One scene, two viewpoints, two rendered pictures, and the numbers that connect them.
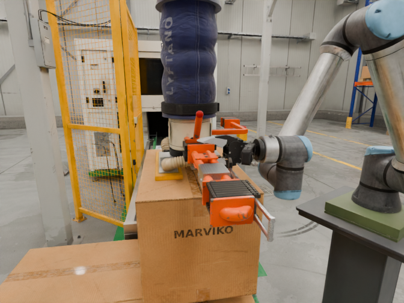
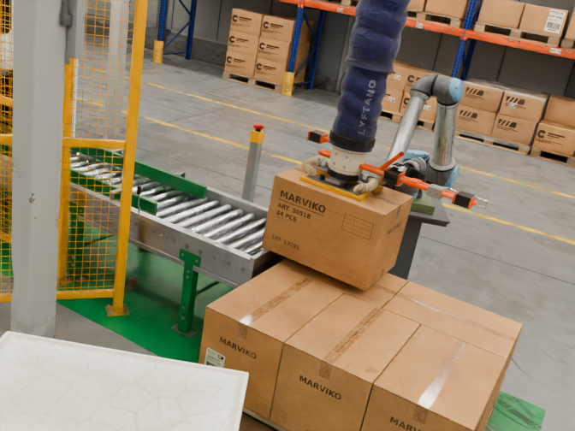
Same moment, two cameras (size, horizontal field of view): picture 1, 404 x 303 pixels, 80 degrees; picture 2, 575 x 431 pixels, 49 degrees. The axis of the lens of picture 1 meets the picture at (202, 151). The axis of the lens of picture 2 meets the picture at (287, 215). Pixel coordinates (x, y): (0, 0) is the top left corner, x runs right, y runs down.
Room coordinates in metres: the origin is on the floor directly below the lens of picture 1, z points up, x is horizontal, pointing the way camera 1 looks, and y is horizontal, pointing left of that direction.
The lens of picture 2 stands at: (-0.57, 2.64, 1.94)
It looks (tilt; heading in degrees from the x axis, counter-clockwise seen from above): 21 degrees down; 306
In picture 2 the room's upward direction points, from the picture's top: 10 degrees clockwise
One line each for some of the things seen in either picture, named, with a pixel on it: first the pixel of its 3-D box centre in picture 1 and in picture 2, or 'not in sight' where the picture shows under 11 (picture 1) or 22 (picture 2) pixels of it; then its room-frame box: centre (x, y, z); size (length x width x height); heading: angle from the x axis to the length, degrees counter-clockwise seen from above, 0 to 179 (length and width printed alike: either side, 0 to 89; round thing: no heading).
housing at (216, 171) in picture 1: (213, 176); (435, 191); (0.54, -0.03, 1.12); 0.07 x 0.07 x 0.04; 10
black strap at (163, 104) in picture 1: (190, 106); (352, 138); (0.99, 0.05, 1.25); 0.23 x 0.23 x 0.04
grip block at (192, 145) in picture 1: (199, 150); (393, 175); (0.75, 0.01, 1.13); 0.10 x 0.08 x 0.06; 100
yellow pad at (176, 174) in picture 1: (167, 160); (334, 184); (0.98, 0.15, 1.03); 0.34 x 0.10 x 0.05; 10
